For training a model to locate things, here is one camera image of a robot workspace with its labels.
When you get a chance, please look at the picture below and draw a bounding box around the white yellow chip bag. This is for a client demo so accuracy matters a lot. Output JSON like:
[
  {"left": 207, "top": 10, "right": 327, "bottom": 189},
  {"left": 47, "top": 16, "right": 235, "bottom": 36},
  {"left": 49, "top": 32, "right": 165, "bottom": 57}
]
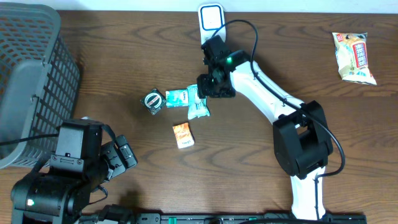
[{"left": 332, "top": 32, "right": 377, "bottom": 85}]

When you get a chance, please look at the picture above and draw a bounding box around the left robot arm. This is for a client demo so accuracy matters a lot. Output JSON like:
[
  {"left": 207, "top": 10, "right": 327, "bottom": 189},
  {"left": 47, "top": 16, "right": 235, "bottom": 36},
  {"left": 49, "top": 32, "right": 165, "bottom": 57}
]
[{"left": 11, "top": 119, "right": 137, "bottom": 223}]

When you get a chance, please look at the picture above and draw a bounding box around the white barcode scanner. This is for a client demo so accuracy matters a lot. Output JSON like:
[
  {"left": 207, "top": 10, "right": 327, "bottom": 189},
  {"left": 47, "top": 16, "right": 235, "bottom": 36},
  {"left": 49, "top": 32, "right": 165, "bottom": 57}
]
[{"left": 198, "top": 3, "right": 225, "bottom": 44}]

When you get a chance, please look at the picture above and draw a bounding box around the orange snack packet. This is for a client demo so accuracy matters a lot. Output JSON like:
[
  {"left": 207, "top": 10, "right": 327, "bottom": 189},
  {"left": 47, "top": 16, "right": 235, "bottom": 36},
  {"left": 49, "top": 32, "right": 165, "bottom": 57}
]
[{"left": 172, "top": 123, "right": 195, "bottom": 149}]

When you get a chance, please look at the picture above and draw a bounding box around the dark grey plastic basket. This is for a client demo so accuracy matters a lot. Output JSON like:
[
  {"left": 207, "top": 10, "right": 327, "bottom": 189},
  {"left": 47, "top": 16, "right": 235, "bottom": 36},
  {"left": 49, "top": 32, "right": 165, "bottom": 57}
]
[{"left": 1, "top": 2, "right": 81, "bottom": 168}]

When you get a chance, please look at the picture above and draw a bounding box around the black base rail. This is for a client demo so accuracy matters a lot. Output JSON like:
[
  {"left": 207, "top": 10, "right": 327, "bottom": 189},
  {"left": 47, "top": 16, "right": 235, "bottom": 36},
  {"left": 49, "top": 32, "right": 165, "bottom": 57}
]
[{"left": 77, "top": 213, "right": 368, "bottom": 224}]

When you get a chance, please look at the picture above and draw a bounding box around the teal white snack packet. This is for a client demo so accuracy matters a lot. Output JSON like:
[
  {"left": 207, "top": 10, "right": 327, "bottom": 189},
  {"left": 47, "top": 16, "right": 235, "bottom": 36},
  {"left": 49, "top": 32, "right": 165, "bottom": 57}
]
[{"left": 187, "top": 84, "right": 210, "bottom": 119}]

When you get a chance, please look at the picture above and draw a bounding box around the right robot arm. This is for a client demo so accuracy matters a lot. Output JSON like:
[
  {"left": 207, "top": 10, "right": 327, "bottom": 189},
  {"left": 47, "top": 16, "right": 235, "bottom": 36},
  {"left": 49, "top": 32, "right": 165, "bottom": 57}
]
[{"left": 197, "top": 35, "right": 333, "bottom": 220}]

